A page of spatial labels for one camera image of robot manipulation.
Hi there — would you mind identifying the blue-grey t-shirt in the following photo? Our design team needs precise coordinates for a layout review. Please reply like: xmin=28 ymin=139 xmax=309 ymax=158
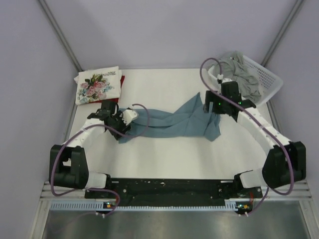
xmin=127 ymin=93 xmax=221 ymax=141

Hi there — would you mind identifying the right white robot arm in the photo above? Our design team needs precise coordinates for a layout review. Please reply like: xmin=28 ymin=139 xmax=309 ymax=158
xmin=203 ymin=81 xmax=307 ymax=197

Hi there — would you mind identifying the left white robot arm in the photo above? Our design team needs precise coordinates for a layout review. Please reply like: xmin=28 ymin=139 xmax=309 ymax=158
xmin=49 ymin=100 xmax=138 ymax=198

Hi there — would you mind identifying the grey crumpled t-shirt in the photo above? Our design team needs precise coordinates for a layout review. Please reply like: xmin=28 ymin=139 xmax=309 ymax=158
xmin=218 ymin=51 xmax=261 ymax=103

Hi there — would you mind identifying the white floral folded t-shirt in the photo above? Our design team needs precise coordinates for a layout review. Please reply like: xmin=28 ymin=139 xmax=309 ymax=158
xmin=74 ymin=66 xmax=122 ymax=105

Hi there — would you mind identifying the red folded t-shirt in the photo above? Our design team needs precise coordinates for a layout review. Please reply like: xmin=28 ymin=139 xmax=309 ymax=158
xmin=89 ymin=75 xmax=125 ymax=104

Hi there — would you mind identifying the white plastic laundry basket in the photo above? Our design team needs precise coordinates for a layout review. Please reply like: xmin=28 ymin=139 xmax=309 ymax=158
xmin=207 ymin=55 xmax=283 ymax=106

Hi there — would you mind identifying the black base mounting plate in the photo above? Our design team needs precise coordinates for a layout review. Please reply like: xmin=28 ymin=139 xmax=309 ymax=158
xmin=84 ymin=177 xmax=263 ymax=207

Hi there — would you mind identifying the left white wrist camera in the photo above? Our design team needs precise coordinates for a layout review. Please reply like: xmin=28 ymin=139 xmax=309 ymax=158
xmin=122 ymin=108 xmax=139 ymax=125

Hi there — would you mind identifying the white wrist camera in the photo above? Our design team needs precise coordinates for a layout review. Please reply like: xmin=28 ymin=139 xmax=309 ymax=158
xmin=122 ymin=108 xmax=139 ymax=125
xmin=217 ymin=74 xmax=233 ymax=85

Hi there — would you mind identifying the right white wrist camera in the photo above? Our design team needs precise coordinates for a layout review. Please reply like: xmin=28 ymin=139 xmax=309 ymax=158
xmin=217 ymin=74 xmax=233 ymax=85

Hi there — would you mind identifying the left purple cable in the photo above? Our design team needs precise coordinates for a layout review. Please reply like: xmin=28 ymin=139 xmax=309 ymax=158
xmin=50 ymin=104 xmax=150 ymax=197

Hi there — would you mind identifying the purple cable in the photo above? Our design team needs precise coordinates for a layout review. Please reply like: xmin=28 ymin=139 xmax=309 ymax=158
xmin=50 ymin=104 xmax=150 ymax=197
xmin=200 ymin=57 xmax=295 ymax=196

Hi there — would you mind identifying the left aluminium frame post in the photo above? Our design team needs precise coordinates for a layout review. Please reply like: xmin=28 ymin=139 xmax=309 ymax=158
xmin=36 ymin=0 xmax=83 ymax=72

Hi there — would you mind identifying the aluminium frame post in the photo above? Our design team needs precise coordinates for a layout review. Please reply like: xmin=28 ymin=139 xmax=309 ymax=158
xmin=261 ymin=0 xmax=306 ymax=67
xmin=36 ymin=0 xmax=83 ymax=72

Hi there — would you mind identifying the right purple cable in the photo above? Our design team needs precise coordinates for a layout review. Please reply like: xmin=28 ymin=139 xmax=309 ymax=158
xmin=200 ymin=57 xmax=295 ymax=196

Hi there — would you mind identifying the right aluminium frame post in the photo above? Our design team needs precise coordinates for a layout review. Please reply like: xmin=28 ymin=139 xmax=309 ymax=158
xmin=261 ymin=0 xmax=306 ymax=67

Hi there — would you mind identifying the blue-white slotted cable duct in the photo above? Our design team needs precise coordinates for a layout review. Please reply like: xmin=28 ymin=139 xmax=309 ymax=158
xmin=50 ymin=201 xmax=250 ymax=212

